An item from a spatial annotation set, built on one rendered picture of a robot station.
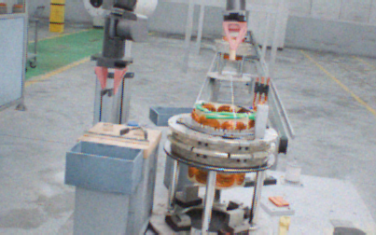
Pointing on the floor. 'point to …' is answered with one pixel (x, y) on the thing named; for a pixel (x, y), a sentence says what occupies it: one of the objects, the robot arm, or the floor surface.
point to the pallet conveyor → (253, 97)
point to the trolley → (34, 38)
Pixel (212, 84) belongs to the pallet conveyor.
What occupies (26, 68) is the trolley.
